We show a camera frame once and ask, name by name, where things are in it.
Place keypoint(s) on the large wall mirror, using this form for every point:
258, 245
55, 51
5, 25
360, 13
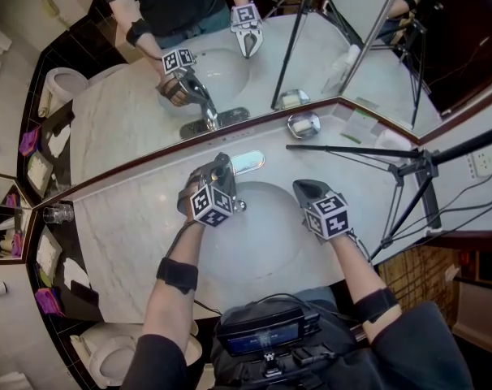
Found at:
189, 55

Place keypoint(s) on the white toilet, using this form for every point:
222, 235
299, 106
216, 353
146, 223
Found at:
108, 354

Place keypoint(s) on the person's black shirt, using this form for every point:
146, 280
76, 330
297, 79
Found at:
412, 352

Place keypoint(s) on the purple packet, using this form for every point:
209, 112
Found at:
48, 301

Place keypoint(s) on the person's right forearm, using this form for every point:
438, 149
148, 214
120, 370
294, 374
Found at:
361, 278

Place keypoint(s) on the black chest-mounted device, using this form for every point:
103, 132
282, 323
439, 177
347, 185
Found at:
262, 331

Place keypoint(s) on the white folded towel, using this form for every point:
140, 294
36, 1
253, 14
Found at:
75, 274

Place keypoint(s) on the black flat box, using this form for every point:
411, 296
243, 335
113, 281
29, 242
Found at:
83, 293

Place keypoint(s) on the chrome sink faucet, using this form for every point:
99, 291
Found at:
248, 162

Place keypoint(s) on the white paper card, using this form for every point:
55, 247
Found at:
360, 125

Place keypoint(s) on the white sink basin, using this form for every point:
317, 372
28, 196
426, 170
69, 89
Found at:
262, 242

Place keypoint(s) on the white soap bar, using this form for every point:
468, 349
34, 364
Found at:
301, 126

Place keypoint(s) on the black tripod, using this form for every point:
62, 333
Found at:
416, 169

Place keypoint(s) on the clear drinking glass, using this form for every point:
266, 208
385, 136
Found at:
58, 213

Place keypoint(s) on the white wall outlet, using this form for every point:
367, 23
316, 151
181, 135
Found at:
484, 163

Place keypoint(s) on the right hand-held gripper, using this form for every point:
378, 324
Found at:
326, 217

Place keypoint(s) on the black armband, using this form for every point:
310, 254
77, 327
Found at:
376, 304
177, 274

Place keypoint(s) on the black right armband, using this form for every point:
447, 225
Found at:
376, 304

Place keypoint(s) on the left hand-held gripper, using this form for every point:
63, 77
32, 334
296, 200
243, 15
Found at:
212, 209

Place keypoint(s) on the person's left hand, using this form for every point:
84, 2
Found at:
189, 193

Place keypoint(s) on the metal soap dish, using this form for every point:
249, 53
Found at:
303, 124

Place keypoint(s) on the black left armband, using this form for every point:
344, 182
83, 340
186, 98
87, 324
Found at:
177, 274

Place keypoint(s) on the white square tray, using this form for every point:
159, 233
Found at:
48, 251

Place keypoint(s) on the person's left forearm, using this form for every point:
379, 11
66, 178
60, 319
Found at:
171, 282

